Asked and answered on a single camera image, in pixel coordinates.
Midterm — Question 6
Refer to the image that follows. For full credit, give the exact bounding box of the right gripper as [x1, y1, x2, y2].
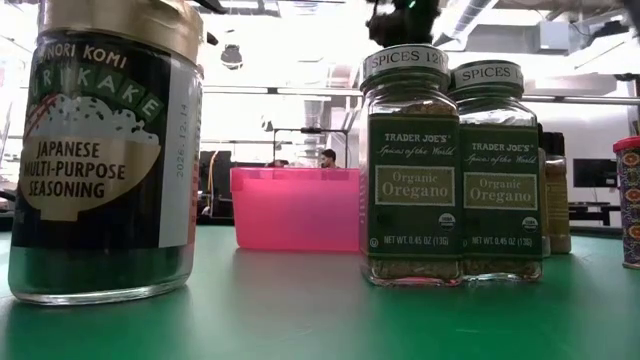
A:
[367, 0, 441, 47]

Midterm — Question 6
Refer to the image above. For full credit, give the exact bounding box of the organic oregano glass jar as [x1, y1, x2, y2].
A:
[448, 59, 545, 283]
[358, 43, 464, 288]

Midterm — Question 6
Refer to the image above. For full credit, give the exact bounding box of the black-lid spice jar gold label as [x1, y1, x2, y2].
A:
[538, 130, 573, 255]

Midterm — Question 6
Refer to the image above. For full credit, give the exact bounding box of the furikake seasoning jar gold lid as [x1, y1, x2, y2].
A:
[7, 0, 205, 306]

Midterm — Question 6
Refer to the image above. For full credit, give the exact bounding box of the pink translucent plastic bin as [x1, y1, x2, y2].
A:
[229, 166, 362, 253]

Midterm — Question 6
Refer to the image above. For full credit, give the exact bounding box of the black low bench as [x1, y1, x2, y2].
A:
[568, 200, 622, 227]

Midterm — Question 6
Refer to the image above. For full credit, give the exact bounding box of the smoked paprika tin red lid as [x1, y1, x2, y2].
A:
[612, 135, 640, 271]

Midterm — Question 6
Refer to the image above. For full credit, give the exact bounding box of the silver diagonal ceiling duct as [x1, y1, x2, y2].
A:
[432, 0, 489, 49]

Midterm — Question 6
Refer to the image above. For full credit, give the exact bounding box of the ceiling light rail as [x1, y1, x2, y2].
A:
[202, 85, 640, 105]

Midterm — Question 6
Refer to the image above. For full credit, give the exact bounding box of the black ceiling camera device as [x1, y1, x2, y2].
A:
[220, 43, 244, 71]

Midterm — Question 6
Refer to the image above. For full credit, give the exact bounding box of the small black wall monitor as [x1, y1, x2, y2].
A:
[573, 158, 619, 189]

